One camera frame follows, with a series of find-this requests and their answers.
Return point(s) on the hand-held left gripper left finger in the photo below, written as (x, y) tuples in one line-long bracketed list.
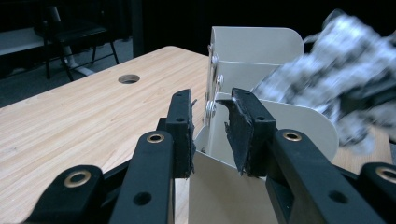
[(155, 174)]

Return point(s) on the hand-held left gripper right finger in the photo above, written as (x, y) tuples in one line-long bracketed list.
[(295, 174)]

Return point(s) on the white black striped cloth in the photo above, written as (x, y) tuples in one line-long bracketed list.
[(330, 71)]

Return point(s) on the expandable metal bookend rack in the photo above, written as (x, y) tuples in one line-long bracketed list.
[(249, 62)]

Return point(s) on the black chair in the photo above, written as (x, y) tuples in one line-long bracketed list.
[(74, 34)]

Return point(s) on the white desk frame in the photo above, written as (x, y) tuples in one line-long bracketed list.
[(21, 42)]

